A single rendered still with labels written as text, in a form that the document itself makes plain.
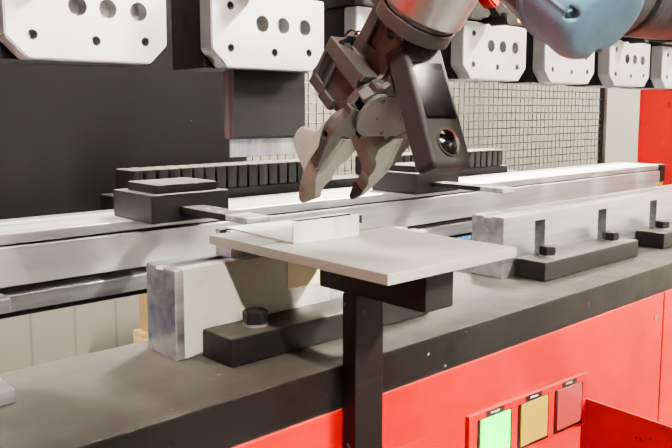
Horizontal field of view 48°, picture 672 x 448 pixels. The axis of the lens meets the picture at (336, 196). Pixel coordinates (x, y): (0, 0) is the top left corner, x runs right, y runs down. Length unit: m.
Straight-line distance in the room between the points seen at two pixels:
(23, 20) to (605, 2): 0.46
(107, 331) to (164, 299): 2.96
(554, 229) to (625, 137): 3.46
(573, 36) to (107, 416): 0.48
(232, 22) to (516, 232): 0.60
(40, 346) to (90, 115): 2.42
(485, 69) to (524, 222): 0.27
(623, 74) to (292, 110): 0.72
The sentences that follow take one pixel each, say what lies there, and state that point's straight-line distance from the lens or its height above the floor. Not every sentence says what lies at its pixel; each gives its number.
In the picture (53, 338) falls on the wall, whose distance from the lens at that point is 3.65.
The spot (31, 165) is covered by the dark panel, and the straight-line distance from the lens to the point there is 1.27.
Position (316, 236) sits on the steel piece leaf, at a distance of 0.76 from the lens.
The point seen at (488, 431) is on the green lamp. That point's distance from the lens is 0.78.
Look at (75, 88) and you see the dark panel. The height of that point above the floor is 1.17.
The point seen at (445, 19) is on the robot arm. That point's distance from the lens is 0.63.
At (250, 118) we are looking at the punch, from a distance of 0.84.
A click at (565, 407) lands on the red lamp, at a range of 0.88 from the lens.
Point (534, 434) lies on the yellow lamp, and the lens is 0.84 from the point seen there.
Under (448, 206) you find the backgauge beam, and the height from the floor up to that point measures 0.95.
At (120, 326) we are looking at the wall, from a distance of 3.78.
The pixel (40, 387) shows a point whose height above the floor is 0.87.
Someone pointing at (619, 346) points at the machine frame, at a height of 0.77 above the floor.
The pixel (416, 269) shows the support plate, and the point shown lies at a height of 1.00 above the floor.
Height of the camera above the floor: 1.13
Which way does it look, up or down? 6 degrees down
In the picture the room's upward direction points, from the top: straight up
